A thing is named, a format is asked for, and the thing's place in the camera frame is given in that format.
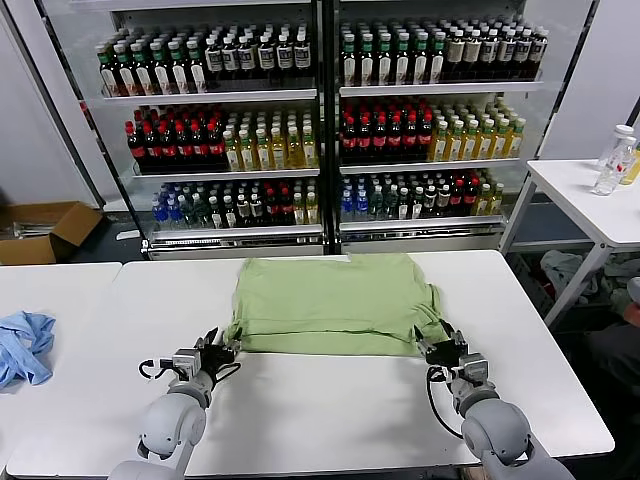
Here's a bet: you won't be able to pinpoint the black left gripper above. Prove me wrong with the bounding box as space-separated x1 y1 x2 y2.
193 327 245 382

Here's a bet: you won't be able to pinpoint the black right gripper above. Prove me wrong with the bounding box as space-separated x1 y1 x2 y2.
412 320 469 372

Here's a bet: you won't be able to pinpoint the light green t-shirt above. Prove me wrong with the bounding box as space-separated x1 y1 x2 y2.
222 253 446 358

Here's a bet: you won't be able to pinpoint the person in dark clothes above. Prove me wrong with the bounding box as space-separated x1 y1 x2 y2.
587 319 640 396

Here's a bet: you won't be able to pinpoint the white drinks shelf unit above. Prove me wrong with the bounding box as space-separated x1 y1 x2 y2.
334 0 552 257
69 0 327 262

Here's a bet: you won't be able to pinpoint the black plastic crate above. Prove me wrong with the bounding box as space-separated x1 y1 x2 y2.
514 252 556 314

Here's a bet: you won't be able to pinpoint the white shelf board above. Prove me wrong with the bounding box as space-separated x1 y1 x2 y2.
102 89 320 105
339 215 506 234
339 158 523 176
149 224 325 239
339 81 546 99
131 168 322 181

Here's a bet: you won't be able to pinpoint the grey green cloth pile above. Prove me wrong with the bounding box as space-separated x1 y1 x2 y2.
599 252 640 321

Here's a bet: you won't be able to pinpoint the white side table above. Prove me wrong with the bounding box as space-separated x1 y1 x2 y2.
498 158 640 331

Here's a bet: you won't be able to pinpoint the open cardboard box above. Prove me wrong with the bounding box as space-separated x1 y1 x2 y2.
0 200 105 267

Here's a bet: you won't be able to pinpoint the crumpled light blue shirt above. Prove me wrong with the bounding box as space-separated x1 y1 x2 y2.
0 310 57 396

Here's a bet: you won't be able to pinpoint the grey metal brackets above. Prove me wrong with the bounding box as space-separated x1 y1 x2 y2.
7 222 59 241

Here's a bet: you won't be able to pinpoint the clear bottle white cap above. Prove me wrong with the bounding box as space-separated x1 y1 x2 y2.
593 124 636 197

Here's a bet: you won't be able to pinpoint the yellow juice bottle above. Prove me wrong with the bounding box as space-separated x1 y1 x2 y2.
619 143 640 187

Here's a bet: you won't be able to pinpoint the dark bottle green cap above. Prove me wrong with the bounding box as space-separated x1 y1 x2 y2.
394 34 412 87
340 34 359 87
358 34 377 87
149 42 173 96
168 42 191 95
376 34 395 87
114 44 138 97
429 33 446 85
411 33 430 86
131 43 155 96
98 45 121 97
186 41 208 95

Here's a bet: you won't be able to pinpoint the dark bottle white blue label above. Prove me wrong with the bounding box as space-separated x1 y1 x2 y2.
204 37 224 84
275 32 294 80
238 34 257 81
530 28 549 80
497 29 516 80
221 35 240 82
480 30 499 80
293 31 312 80
514 29 532 80
257 33 276 80

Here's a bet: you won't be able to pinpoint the dark bottle beige label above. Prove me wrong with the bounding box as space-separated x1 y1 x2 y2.
463 30 482 81
445 30 465 81

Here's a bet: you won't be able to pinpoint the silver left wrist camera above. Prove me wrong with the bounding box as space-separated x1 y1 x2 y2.
171 351 200 375

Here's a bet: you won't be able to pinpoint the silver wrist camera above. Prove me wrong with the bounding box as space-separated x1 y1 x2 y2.
448 352 497 396
171 351 200 375

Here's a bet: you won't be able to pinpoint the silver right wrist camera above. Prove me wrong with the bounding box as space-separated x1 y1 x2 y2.
448 352 497 396

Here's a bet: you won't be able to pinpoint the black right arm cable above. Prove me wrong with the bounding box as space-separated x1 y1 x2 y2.
425 366 467 442

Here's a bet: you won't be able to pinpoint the black shelf post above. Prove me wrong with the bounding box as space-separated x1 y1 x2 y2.
314 0 347 257

